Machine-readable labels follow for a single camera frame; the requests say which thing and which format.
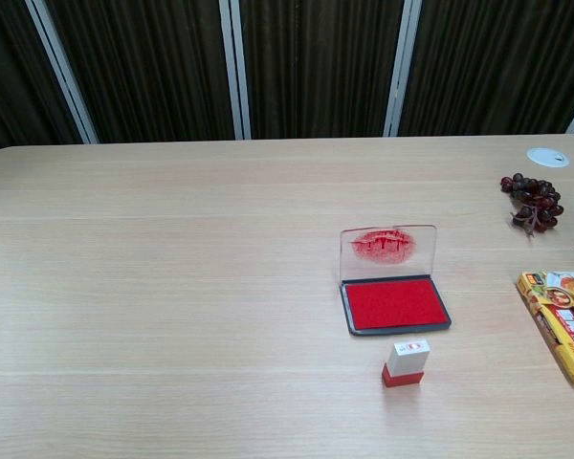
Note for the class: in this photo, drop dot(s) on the white and red stamp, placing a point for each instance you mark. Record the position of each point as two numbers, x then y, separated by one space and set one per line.
406 365

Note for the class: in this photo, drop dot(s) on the red ink pad clear lid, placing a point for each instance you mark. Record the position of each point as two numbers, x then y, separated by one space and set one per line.
394 306

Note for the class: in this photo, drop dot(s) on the dark red grape bunch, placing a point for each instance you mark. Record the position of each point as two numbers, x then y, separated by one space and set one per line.
536 198

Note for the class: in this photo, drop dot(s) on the yellow snack box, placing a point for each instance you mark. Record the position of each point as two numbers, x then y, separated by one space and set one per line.
562 320

